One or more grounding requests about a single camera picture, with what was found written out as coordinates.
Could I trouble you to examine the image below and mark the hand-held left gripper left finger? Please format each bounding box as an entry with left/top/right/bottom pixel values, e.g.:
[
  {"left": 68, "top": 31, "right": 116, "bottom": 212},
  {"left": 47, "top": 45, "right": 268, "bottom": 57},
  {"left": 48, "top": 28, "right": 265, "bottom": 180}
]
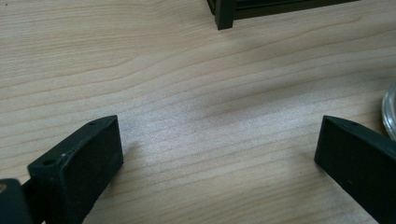
[{"left": 27, "top": 115, "right": 124, "bottom": 224}]

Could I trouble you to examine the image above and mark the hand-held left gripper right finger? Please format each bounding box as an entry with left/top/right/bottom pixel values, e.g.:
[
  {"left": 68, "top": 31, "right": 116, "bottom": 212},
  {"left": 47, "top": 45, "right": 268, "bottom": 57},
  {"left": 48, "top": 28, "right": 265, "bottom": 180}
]
[{"left": 313, "top": 115, "right": 396, "bottom": 224}]

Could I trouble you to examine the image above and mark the black metal shelf rack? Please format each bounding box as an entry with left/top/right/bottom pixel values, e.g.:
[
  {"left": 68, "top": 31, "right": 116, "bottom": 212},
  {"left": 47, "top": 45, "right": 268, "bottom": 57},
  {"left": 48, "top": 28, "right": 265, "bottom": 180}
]
[{"left": 205, "top": 0, "right": 359, "bottom": 31}]

